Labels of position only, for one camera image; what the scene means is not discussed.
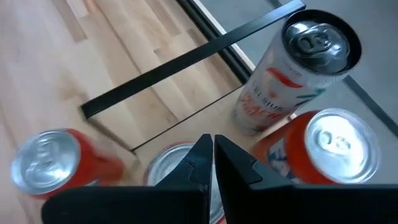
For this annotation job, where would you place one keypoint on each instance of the red Fanta strawberry can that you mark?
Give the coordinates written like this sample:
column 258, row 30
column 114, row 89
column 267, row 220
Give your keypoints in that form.
column 93, row 165
column 298, row 149

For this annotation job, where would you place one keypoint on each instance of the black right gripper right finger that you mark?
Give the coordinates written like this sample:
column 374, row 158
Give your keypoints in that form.
column 295, row 205

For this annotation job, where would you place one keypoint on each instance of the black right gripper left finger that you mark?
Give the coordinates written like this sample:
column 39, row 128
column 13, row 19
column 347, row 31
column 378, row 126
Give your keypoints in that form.
column 140, row 205

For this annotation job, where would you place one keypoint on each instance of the white Celsius can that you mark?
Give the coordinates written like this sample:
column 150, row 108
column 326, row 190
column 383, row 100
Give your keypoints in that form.
column 280, row 93

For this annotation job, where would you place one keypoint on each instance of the black aluminium table frame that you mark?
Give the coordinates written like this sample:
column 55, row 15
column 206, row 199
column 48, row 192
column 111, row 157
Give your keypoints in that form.
column 230, row 59

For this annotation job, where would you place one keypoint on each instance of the red soda can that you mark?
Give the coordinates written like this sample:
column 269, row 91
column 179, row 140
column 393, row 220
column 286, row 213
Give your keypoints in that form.
column 164, row 168

